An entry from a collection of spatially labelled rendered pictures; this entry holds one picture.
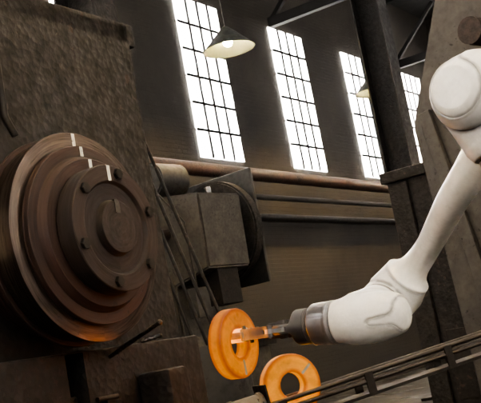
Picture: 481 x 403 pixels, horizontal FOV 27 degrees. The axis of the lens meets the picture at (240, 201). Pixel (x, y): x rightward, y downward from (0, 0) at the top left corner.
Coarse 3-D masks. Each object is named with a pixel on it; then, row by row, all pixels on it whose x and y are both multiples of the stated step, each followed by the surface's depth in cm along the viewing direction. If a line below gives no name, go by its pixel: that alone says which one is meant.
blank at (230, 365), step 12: (228, 312) 219; (240, 312) 223; (216, 324) 216; (228, 324) 218; (240, 324) 222; (252, 324) 226; (216, 336) 215; (228, 336) 217; (216, 348) 214; (228, 348) 216; (240, 348) 223; (252, 348) 224; (216, 360) 215; (228, 360) 215; (240, 360) 219; (252, 360) 223; (228, 372) 215; (240, 372) 218
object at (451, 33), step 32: (448, 0) 463; (480, 0) 451; (448, 32) 464; (480, 32) 423; (416, 128) 478; (448, 160) 465; (480, 192) 454; (480, 224) 454; (448, 256) 467; (480, 256) 452; (480, 288) 452; (480, 320) 456; (480, 384) 457
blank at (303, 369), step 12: (276, 360) 245; (288, 360) 247; (300, 360) 248; (264, 372) 245; (276, 372) 245; (288, 372) 246; (300, 372) 247; (312, 372) 248; (264, 384) 243; (276, 384) 244; (300, 384) 249; (312, 384) 248; (276, 396) 244; (312, 396) 247
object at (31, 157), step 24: (48, 144) 217; (72, 144) 224; (96, 144) 231; (24, 168) 209; (120, 168) 236; (0, 192) 208; (24, 192) 207; (0, 216) 205; (0, 240) 204; (0, 264) 205; (24, 264) 202; (24, 288) 204; (24, 312) 208; (48, 312) 205; (144, 312) 231; (72, 336) 210; (96, 336) 215; (120, 336) 222
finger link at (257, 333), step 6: (240, 330) 216; (246, 330) 214; (252, 330) 213; (258, 330) 212; (240, 336) 216; (246, 336) 214; (252, 336) 213; (258, 336) 212; (264, 336) 210; (270, 336) 209
